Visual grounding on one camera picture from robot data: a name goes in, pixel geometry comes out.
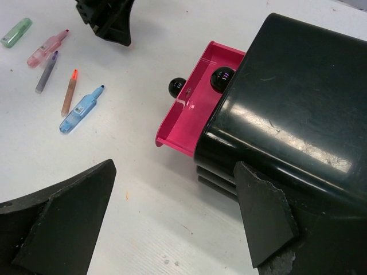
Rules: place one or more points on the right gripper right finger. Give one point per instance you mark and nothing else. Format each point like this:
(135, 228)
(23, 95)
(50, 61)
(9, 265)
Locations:
(297, 232)

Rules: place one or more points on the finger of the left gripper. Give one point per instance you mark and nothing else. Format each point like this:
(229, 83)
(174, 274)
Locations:
(109, 19)

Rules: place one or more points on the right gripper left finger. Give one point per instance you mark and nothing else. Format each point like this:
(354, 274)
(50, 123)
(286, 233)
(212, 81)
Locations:
(55, 230)

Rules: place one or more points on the green correction tape pen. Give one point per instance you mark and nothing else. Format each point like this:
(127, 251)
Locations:
(13, 35)

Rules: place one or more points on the pink drawer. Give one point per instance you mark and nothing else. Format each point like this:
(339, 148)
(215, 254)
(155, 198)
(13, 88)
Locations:
(185, 120)
(221, 78)

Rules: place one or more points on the black drawer organizer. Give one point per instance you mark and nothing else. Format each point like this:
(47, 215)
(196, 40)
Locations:
(295, 112)

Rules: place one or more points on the pink top drawer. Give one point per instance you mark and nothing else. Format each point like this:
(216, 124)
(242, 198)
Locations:
(221, 78)

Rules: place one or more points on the pink correction tape pen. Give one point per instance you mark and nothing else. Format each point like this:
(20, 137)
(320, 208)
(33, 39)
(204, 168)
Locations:
(48, 47)

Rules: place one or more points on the orange tip highlighter pen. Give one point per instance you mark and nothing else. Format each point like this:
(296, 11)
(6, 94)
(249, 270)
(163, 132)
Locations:
(69, 93)

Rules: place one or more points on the blue correction tape pen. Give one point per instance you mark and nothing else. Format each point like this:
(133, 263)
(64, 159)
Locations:
(80, 111)

